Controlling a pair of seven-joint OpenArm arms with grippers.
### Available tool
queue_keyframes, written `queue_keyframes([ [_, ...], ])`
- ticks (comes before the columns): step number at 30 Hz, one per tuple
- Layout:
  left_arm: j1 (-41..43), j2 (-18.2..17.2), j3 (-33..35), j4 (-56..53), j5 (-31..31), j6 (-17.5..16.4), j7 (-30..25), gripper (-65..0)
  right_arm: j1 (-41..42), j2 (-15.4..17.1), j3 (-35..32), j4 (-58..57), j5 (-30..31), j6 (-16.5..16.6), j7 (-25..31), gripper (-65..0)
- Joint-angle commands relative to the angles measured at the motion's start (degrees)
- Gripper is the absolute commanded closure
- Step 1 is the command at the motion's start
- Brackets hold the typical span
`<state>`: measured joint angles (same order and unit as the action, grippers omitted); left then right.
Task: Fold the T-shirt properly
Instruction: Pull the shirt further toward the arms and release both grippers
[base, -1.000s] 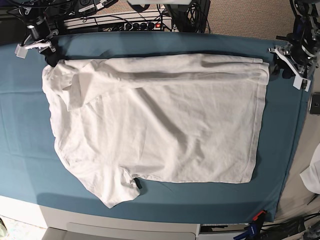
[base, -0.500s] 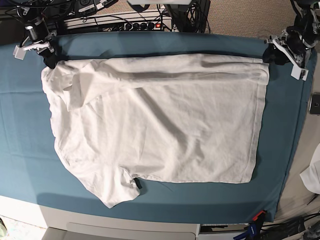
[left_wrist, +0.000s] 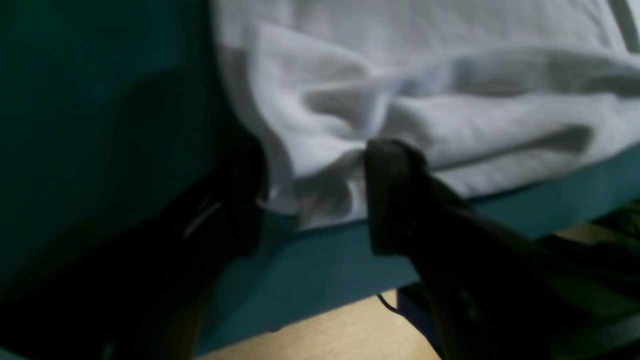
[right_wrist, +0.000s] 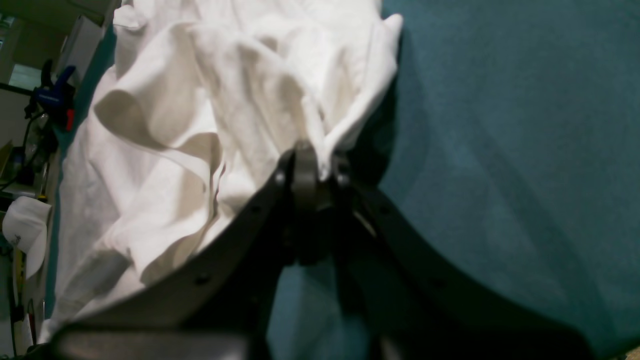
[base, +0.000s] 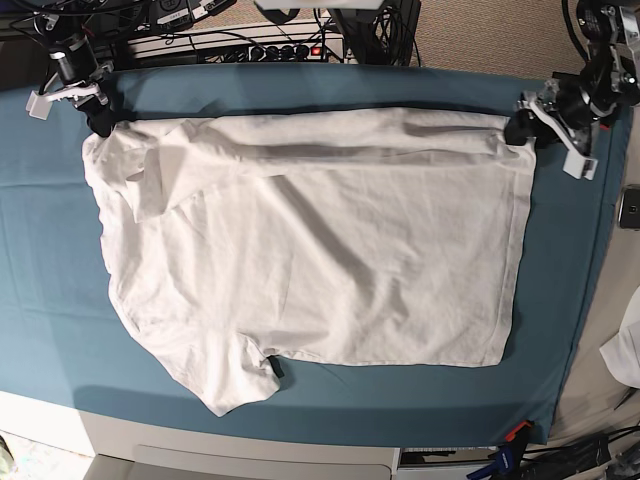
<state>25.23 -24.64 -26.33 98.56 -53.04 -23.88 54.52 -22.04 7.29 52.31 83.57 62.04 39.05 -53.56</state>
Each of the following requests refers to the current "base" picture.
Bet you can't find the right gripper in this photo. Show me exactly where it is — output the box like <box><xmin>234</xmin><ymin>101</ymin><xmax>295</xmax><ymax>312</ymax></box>
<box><xmin>39</xmin><ymin>49</ymin><xmax>116</xmax><ymax>138</ymax></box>

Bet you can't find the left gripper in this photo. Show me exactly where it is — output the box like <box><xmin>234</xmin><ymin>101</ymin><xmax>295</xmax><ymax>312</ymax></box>
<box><xmin>504</xmin><ymin>73</ymin><xmax>605</xmax><ymax>156</ymax></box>

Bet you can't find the white T-shirt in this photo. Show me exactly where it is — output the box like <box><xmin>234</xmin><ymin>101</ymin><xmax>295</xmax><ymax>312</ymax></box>
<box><xmin>82</xmin><ymin>108</ymin><xmax>536</xmax><ymax>416</ymax></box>

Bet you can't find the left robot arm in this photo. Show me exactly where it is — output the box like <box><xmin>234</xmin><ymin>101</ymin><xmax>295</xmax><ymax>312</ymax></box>
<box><xmin>504</xmin><ymin>1</ymin><xmax>639</xmax><ymax>155</ymax></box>

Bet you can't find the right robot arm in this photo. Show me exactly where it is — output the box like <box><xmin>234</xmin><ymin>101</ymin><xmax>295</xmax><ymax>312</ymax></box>
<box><xmin>26</xmin><ymin>10</ymin><xmax>115</xmax><ymax>138</ymax></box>

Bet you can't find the orange black clamp top right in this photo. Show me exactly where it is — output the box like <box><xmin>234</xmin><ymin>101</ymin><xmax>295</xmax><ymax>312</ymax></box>
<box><xmin>598</xmin><ymin>110</ymin><xmax>620</xmax><ymax>131</ymax></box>

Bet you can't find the orange black clamp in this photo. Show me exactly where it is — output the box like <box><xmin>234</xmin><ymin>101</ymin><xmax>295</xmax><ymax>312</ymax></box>
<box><xmin>598</xmin><ymin>110</ymin><xmax>620</xmax><ymax>131</ymax></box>
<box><xmin>505</xmin><ymin>420</ymin><xmax>535</xmax><ymax>445</ymax></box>

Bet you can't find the silver device at right edge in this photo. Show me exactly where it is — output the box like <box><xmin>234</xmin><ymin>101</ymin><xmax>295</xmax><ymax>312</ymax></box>
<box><xmin>618</xmin><ymin>185</ymin><xmax>640</xmax><ymax>231</ymax></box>

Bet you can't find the black power strip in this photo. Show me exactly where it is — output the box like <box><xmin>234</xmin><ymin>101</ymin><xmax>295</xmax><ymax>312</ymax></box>
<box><xmin>219</xmin><ymin>43</ymin><xmax>346</xmax><ymax>64</ymax></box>

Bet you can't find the teal table cloth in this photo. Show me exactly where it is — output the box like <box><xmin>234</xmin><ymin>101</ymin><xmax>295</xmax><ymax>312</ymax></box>
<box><xmin>1</xmin><ymin>64</ymin><xmax>632</xmax><ymax>447</ymax></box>

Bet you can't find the white cloth at right edge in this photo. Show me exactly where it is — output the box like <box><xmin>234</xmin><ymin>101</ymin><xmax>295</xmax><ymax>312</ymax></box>
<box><xmin>600</xmin><ymin>289</ymin><xmax>640</xmax><ymax>389</ymax></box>

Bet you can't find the orange black clamp bottom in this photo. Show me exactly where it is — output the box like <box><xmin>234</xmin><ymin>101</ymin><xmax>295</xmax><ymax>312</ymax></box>
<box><xmin>505</xmin><ymin>420</ymin><xmax>535</xmax><ymax>445</ymax></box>

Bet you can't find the blue black clamp bottom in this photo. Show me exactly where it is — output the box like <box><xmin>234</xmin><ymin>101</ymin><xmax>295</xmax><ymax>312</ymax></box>
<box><xmin>466</xmin><ymin>440</ymin><xmax>527</xmax><ymax>480</ymax></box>

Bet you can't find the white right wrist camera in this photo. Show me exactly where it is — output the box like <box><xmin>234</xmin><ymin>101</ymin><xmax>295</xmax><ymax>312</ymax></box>
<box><xmin>25</xmin><ymin>90</ymin><xmax>52</xmax><ymax>121</ymax></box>

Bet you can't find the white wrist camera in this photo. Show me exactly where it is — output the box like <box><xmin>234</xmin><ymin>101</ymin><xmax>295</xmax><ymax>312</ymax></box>
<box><xmin>25</xmin><ymin>90</ymin><xmax>52</xmax><ymax>121</ymax></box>
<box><xmin>563</xmin><ymin>151</ymin><xmax>598</xmax><ymax>180</ymax></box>

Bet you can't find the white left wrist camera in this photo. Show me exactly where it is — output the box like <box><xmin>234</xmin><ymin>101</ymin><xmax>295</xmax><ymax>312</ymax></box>
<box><xmin>563</xmin><ymin>151</ymin><xmax>598</xmax><ymax>180</ymax></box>

